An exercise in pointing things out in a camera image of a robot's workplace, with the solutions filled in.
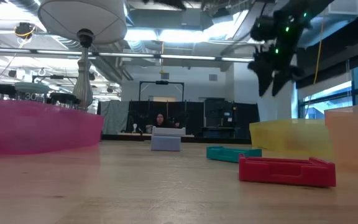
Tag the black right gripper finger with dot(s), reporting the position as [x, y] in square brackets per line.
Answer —
[265, 83]
[280, 84]

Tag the teal digital clock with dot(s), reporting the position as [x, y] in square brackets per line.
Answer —
[228, 154]

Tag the white rectangular block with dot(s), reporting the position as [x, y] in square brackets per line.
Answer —
[166, 141]

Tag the teal-lid glass jar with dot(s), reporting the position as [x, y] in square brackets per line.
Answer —
[31, 87]

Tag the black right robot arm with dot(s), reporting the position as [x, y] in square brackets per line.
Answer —
[291, 18]

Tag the yellow translucent plastic bin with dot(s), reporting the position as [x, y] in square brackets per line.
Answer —
[287, 137]

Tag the red digital clock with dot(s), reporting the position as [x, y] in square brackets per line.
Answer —
[287, 171]

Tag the orange translucent plastic bin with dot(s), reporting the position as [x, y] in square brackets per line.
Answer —
[356, 140]

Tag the person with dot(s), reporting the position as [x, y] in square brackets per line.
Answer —
[161, 121]

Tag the grey hanging cloth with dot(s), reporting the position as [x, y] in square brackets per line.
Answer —
[113, 115]

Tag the table lamp white shade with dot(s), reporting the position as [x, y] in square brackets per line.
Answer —
[82, 18]

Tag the pink translucent plastic bin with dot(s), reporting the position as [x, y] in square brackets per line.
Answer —
[36, 127]

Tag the overhead frame light bar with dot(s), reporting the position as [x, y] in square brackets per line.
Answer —
[182, 57]

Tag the black background frame stand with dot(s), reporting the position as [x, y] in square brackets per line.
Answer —
[162, 82]

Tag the black aluminium table frame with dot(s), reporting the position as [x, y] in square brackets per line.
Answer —
[113, 137]

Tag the black overhead camera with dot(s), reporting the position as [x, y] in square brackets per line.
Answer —
[25, 30]

